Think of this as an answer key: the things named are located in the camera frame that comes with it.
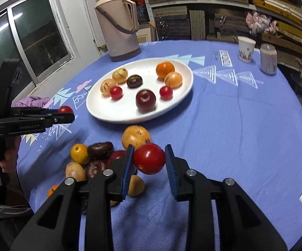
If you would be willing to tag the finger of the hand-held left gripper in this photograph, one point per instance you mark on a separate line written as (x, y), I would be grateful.
(35, 111)
(62, 118)

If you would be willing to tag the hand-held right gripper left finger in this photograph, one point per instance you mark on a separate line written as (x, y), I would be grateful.
(128, 172)

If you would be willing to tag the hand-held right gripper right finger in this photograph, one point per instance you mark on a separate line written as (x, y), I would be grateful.
(170, 172)

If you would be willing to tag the small tan round fruit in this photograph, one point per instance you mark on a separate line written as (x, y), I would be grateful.
(136, 185)

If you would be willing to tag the dark brown water chestnut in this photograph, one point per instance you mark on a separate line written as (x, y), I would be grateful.
(134, 81)
(100, 149)
(96, 168)

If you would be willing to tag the yellow tomato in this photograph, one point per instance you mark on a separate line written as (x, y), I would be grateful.
(79, 153)
(113, 203)

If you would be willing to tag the yellow-tan round fruit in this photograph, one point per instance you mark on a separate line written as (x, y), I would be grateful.
(75, 171)
(173, 79)
(136, 137)

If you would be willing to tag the white oval plate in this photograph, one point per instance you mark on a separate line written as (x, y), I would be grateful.
(101, 109)

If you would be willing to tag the striped tan round fruit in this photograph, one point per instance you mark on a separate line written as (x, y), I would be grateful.
(106, 87)
(120, 75)

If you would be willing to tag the mandarin orange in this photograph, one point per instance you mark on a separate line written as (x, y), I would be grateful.
(52, 190)
(165, 70)

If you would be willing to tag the person's left hand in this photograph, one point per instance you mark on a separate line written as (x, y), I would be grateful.
(11, 157)

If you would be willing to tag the purple cloth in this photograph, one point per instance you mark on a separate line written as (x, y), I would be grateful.
(33, 102)

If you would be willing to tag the sliding glass window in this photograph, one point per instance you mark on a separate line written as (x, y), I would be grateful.
(41, 36)

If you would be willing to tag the blue printed tablecloth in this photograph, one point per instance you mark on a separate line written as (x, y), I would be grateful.
(232, 136)

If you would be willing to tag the white leaning board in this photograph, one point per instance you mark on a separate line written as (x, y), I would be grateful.
(90, 23)

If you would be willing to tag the beige thermos flask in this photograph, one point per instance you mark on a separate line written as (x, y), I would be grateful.
(119, 36)

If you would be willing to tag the person's dark jacket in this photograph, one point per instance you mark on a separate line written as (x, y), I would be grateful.
(4, 227)

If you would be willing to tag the white metal shelf unit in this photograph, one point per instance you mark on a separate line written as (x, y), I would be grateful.
(144, 5)

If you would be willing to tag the printed paper cup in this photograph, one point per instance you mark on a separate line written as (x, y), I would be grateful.
(246, 49)

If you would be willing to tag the grey drink can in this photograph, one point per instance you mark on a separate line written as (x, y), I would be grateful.
(268, 60)

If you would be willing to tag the pink crumpled cloth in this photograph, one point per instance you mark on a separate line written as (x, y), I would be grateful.
(260, 22)

